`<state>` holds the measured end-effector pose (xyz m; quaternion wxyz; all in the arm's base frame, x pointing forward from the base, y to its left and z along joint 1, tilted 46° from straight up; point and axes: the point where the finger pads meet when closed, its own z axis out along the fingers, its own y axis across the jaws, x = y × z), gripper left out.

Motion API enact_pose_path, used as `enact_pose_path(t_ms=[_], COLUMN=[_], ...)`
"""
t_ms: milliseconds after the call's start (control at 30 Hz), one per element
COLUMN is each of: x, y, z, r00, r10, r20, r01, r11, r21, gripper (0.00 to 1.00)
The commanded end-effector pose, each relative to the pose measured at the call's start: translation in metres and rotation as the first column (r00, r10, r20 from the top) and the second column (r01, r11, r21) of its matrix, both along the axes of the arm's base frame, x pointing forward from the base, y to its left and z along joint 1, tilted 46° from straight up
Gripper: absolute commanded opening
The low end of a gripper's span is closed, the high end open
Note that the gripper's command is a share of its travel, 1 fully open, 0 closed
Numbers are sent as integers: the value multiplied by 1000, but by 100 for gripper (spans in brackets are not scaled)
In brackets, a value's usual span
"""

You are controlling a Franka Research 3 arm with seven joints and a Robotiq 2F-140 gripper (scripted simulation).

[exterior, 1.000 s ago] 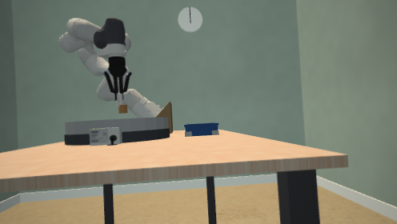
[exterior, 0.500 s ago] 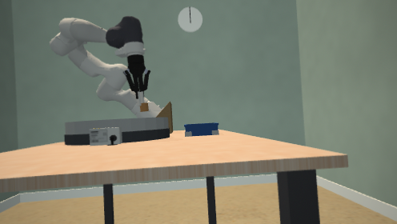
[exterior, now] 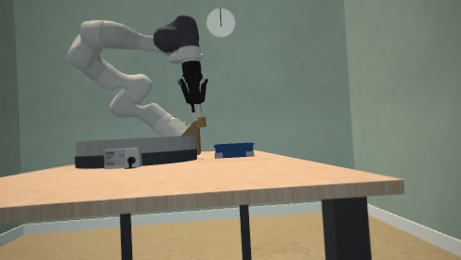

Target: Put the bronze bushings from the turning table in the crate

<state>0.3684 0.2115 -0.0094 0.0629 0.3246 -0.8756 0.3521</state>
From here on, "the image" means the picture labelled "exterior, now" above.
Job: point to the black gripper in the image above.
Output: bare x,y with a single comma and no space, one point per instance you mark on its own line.
192,76

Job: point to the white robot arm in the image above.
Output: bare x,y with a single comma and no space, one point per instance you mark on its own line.
179,40

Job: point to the blue crate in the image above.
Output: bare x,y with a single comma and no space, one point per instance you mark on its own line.
234,150

